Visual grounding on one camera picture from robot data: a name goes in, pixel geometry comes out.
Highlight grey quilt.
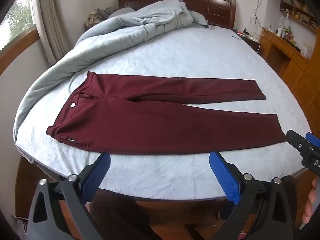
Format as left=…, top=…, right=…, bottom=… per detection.
left=12, top=0, right=209, bottom=140

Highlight camouflage pillow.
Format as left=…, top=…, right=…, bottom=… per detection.
left=84, top=7, right=114, bottom=30

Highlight wooden framed window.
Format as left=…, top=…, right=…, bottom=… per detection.
left=1, top=0, right=40, bottom=73

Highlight beige curtain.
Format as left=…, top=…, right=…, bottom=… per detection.
left=31, top=0, right=73, bottom=66

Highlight person's right hand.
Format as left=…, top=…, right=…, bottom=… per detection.
left=302, top=179, right=317, bottom=224

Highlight maroon pants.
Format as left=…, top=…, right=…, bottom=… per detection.
left=47, top=72, right=285, bottom=154

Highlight dark wooden headboard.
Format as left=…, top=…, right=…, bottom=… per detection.
left=118, top=0, right=236, bottom=29

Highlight wooden cabinet with shelves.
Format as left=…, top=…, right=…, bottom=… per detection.
left=259, top=0, right=319, bottom=135

